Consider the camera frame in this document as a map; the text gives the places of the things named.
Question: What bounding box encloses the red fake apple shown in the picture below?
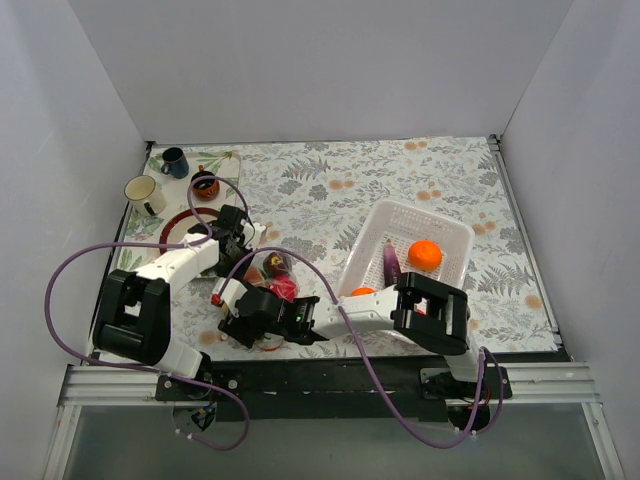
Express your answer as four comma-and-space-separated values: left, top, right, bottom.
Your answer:
269, 276, 298, 302

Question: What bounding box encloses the clear zip top bag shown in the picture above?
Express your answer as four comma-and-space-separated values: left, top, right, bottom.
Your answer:
220, 251, 298, 351

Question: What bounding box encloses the dark purple fake fruit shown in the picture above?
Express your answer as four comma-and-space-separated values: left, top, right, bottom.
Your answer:
262, 252, 292, 278

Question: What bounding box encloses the purple fake eggplant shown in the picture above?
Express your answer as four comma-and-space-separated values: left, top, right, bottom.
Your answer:
383, 239, 402, 287

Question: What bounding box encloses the orange fake mandarin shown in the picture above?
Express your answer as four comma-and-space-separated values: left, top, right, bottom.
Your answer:
407, 240, 443, 272

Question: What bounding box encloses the fake watermelon slice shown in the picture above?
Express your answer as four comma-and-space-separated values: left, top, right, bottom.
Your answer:
243, 266, 266, 287

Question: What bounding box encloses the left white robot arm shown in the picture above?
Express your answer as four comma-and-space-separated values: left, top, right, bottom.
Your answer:
93, 205, 266, 400

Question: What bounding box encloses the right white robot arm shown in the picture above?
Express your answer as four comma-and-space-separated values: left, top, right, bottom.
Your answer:
212, 272, 489, 398

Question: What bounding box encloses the red rimmed plate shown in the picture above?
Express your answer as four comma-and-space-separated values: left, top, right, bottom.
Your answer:
159, 207, 219, 244

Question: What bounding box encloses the brown orange small cup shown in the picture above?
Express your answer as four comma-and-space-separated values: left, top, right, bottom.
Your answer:
191, 165, 220, 201

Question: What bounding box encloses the leaf patterned serving tray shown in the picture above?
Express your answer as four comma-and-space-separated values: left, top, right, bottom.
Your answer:
116, 146, 242, 270

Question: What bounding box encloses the floral patterned tablecloth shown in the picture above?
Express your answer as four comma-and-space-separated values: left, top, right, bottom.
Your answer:
171, 137, 561, 360

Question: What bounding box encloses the cream enamel mug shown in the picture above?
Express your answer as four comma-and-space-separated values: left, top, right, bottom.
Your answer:
124, 175, 167, 217

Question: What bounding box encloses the dark blue mug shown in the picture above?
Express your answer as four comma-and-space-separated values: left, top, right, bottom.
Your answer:
160, 147, 189, 179

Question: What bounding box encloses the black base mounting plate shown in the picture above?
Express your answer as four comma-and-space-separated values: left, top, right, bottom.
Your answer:
156, 355, 511, 422

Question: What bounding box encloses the white perforated plastic basket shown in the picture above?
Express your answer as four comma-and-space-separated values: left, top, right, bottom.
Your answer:
336, 199, 474, 298

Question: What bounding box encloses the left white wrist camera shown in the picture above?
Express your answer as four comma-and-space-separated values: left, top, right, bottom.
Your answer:
246, 223, 267, 249

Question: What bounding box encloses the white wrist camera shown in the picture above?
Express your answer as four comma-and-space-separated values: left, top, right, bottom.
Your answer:
211, 278, 247, 316
246, 223, 267, 249

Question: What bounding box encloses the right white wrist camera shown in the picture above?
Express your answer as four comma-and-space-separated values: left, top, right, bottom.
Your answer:
211, 278, 247, 316

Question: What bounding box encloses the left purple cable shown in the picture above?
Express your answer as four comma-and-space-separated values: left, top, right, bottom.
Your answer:
44, 169, 264, 451

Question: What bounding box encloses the purple cable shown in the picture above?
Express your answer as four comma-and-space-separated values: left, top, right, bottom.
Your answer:
217, 247, 505, 450
44, 169, 264, 451

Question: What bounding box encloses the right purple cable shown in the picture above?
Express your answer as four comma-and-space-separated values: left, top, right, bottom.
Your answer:
217, 247, 505, 450

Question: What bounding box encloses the aluminium frame rail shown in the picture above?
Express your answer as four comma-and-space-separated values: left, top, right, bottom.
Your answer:
58, 362, 601, 407

